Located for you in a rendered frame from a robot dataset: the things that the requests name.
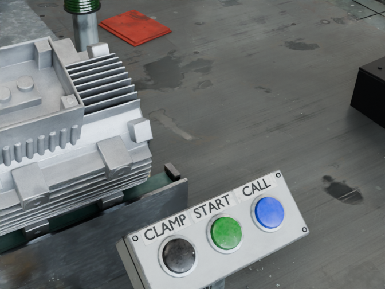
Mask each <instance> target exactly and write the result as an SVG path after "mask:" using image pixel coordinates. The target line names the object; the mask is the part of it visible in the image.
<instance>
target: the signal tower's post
mask: <svg viewBox="0 0 385 289"><path fill-rule="evenodd" d="M63 8H64V10H65V11H66V12H67V13H70V14H72V20H73V29H74V38H75V43H76V51H77V53H79V52H83V51H86V50H87V48H86V46H87V45H91V44H95V43H98V42H99V38H98V31H97V18H96V12H97V11H98V10H100V8H101V3H99V7H98V8H97V9H95V10H92V11H89V12H84V13H76V12H72V11H69V10H67V9H66V8H65V5H63Z"/></svg>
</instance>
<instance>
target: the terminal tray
mask: <svg viewBox="0 0 385 289"><path fill-rule="evenodd" d="M41 43H45V44H47V46H48V47H47V48H46V49H41V48H40V44H41ZM67 97H72V98H73V99H74V102H73V103H72V104H68V103H67V102H66V98H67ZM84 110H85V105H84V103H83V101H82V100H81V97H80V95H79V94H78V92H77V89H76V87H75V86H74V84H73V81H72V79H71V78H70V75H69V73H68V71H67V70H66V67H65V65H64V63H63V62H62V59H61V57H60V55H59V54H58V51H57V49H56V47H55V46H54V43H53V41H52V39H51V37H50V36H47V37H43V38H38V39H35V40H30V41H25V42H21V43H17V44H13V45H8V46H3V47H0V165H1V164H3V163H4V165H5V166H7V167H9V166H10V165H11V161H13V160H15V161H16V162H18V163H21V162H22V158H23V157H27V158H28V159H33V157H34V154H35V153H38V154H39V155H40V156H43V155H44V154H45V150H48V149H49V151H50V152H52V153H53V152H54V151H55V149H56V147H57V146H60V148H61V149H64V148H65V147H66V143H70V144H71V145H72V146H74V145H75V144H76V142H77V140H79V139H80V138H81V128H82V126H83V120H84Z"/></svg>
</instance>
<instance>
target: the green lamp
mask: <svg viewBox="0 0 385 289"><path fill-rule="evenodd" d="M99 3H100V1H99V0H64V5H65V8H66V9H67V10H69V11H72V12H76V13H84V12H89V11H92V10H95V9H97V8H98V7H99Z"/></svg>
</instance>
